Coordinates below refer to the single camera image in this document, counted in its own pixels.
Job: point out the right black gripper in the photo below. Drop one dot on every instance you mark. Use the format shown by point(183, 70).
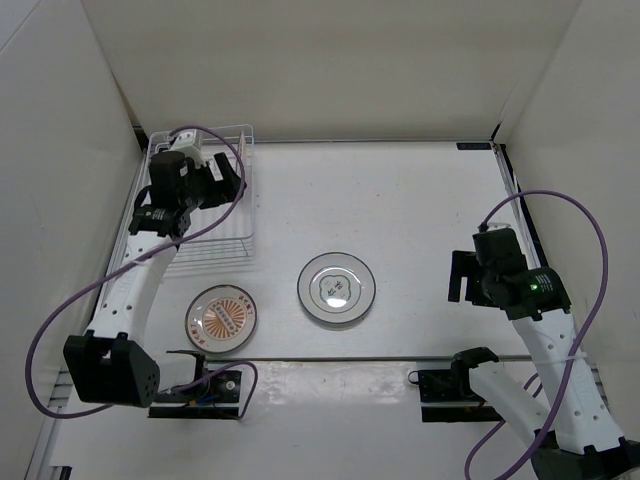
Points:
point(463, 264)

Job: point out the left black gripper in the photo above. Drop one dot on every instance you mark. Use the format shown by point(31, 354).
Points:
point(223, 191)

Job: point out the orange patterned plate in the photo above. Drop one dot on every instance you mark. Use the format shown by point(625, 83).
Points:
point(221, 319)

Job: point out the green rimmed white plate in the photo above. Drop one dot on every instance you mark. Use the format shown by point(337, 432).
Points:
point(336, 289)

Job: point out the pink rimmed plate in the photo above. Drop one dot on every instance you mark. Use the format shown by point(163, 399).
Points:
point(242, 147)

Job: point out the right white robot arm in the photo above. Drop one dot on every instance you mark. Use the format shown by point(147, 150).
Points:
point(575, 435)

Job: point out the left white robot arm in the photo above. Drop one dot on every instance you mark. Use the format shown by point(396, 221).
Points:
point(108, 363)

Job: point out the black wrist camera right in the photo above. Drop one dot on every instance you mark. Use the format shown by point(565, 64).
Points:
point(499, 249)

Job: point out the white wire dish rack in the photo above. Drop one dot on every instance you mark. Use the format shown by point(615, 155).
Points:
point(206, 236)

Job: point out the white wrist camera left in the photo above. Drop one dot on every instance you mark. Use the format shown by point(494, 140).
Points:
point(189, 142)

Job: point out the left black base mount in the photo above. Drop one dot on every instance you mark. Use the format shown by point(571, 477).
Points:
point(216, 396)

